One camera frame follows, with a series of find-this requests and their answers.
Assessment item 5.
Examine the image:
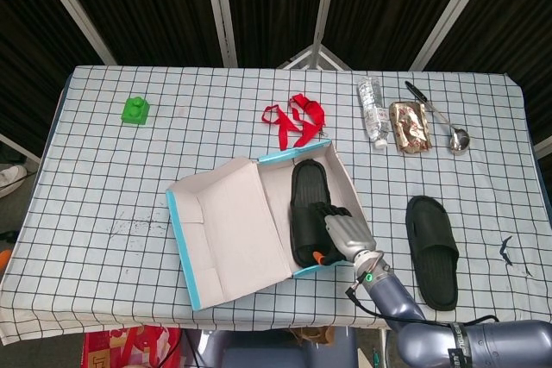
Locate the black folding screen white frame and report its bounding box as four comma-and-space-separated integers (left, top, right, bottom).
0, 0, 552, 162

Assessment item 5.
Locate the green toy brick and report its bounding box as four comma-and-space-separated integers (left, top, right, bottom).
121, 96, 150, 128

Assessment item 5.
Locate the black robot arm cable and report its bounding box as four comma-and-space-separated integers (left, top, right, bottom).
347, 284, 501, 327

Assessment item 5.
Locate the black rubber slipper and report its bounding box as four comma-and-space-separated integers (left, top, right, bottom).
289, 159, 342, 269
405, 195, 461, 311

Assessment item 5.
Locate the red patterned bag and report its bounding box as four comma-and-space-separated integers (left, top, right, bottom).
83, 327, 185, 368

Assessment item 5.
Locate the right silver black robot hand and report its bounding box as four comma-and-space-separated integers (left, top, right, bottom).
310, 201, 375, 266

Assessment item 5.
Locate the white metal stand frame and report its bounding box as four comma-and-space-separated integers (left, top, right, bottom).
279, 43, 353, 71

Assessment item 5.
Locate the blue shoebox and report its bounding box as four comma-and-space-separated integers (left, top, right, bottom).
166, 138, 372, 312

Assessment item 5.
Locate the gold foil snack packet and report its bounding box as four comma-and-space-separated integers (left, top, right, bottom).
388, 100, 433, 156

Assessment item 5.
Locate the clear plastic water bottle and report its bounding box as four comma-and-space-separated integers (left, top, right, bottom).
356, 75, 390, 149

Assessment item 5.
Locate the metal ladle black handle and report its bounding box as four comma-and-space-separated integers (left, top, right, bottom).
404, 80, 471, 156

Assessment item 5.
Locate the dark blue chair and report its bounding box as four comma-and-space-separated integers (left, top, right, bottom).
185, 327, 360, 368

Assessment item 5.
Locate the red ribbon lanyard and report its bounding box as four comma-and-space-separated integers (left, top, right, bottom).
261, 93, 329, 147

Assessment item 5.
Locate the brown paper bag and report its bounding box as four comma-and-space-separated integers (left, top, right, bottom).
289, 327, 336, 346

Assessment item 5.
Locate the white black checkered tablecloth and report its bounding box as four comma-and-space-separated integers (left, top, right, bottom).
0, 65, 552, 346

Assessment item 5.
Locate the white sneaker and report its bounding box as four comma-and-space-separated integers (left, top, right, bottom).
0, 165, 28, 197

